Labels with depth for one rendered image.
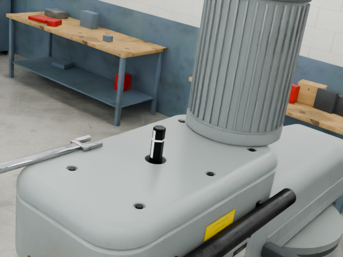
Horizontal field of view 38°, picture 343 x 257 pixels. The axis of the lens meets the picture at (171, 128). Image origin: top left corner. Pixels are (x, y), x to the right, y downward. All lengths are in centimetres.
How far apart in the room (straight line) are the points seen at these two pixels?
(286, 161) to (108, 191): 63
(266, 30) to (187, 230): 38
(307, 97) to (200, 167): 398
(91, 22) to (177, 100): 151
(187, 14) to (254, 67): 513
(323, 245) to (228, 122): 54
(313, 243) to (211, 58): 62
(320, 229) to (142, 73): 532
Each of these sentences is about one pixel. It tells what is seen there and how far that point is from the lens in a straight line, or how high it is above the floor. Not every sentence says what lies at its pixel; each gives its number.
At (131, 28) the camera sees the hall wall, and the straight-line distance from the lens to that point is 661.
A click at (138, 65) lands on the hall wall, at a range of 659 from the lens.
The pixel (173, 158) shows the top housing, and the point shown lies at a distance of 88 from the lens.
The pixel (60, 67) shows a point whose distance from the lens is 715.
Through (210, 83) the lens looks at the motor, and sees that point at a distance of 96.
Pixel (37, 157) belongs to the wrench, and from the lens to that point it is 83.
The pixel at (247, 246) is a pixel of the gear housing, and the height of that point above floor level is 169.
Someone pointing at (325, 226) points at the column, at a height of 156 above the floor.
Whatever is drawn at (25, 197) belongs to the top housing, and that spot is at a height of 187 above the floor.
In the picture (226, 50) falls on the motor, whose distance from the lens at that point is 93.
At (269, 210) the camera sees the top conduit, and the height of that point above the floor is 180.
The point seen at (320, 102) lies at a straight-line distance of 474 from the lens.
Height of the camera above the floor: 227
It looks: 22 degrees down
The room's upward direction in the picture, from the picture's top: 8 degrees clockwise
